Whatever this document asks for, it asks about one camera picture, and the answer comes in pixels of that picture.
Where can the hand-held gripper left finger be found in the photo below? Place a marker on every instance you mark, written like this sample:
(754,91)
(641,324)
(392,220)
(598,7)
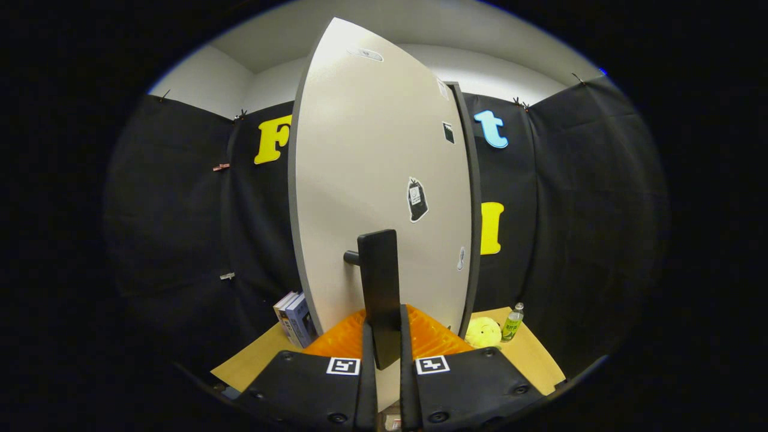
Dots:
(312,390)

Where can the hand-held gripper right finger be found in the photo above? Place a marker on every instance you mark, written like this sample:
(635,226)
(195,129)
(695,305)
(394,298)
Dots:
(474,390)

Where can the grey shoe cabinet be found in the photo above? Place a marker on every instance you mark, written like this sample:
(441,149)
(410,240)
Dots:
(476,198)

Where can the beige shoe cabinet door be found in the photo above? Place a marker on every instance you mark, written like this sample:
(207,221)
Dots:
(360,156)

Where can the yellow plush toy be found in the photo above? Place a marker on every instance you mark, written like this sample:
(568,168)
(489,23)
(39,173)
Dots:
(483,332)

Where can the blue book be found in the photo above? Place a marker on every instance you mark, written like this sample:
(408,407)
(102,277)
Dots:
(302,324)

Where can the green drink bottle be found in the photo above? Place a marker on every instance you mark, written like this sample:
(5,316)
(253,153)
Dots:
(513,324)

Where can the white spine book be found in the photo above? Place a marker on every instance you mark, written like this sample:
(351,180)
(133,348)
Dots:
(279,310)
(290,312)

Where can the black backdrop cloth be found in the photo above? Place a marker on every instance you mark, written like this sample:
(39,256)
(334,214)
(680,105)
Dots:
(588,228)

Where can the black binder clip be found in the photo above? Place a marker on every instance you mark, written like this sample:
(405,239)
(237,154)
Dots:
(578,78)
(240,114)
(519,104)
(164,95)

